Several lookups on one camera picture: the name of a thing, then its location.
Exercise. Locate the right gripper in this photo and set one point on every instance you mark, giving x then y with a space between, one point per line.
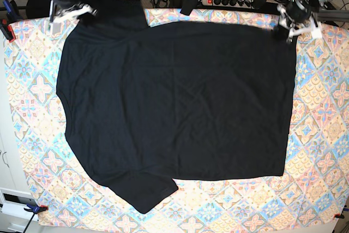
61 10

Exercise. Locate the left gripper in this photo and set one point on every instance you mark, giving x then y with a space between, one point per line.
295 13

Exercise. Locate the black T-shirt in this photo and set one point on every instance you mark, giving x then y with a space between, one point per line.
184 100

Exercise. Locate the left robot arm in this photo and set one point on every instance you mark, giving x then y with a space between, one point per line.
315 7

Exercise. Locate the black round stand base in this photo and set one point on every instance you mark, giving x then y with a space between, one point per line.
36 9

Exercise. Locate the blue clamp top left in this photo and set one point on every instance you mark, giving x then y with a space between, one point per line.
6 28

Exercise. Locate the blue clamp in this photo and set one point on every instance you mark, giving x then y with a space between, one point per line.
34 210
6 28

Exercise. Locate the white power strip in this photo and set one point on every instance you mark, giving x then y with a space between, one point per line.
228 3

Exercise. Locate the patterned tablecloth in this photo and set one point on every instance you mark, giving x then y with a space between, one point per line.
312 190

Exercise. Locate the white cabinet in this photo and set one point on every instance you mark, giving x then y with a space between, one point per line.
12 174

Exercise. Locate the orange clamp bottom right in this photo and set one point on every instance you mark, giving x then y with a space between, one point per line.
339 216

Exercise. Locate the blue clamp bottom left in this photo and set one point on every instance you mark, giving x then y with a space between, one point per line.
34 210

